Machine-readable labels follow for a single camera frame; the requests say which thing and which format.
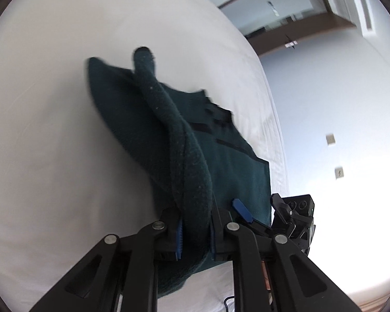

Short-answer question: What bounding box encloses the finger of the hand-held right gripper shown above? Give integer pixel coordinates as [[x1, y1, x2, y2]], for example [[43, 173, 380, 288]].
[[270, 193, 297, 238], [232, 198, 274, 238]]

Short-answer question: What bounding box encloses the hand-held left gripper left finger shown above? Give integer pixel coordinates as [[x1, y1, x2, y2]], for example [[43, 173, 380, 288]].
[[29, 208, 184, 312]]

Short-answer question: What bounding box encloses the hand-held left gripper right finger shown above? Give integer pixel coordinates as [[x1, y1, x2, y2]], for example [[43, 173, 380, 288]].
[[210, 206, 362, 312]]

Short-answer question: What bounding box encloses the dark green sweater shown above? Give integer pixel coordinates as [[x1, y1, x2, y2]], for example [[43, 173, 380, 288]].
[[86, 47, 274, 300]]

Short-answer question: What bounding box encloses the brown door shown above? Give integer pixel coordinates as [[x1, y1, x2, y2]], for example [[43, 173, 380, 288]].
[[220, 0, 359, 58]]

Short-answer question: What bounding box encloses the bed with white sheet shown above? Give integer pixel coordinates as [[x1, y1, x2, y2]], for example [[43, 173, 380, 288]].
[[0, 0, 292, 312]]

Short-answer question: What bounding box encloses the black cable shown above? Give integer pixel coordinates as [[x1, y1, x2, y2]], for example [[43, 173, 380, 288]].
[[222, 295, 237, 312]]

